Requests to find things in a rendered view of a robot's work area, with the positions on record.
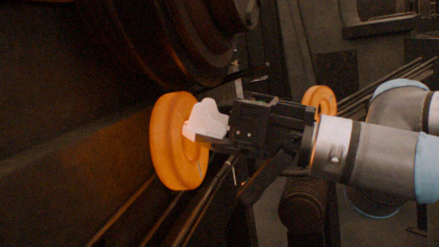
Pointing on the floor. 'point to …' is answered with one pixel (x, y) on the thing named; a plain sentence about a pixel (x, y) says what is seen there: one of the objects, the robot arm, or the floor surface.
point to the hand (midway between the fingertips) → (180, 129)
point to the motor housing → (304, 210)
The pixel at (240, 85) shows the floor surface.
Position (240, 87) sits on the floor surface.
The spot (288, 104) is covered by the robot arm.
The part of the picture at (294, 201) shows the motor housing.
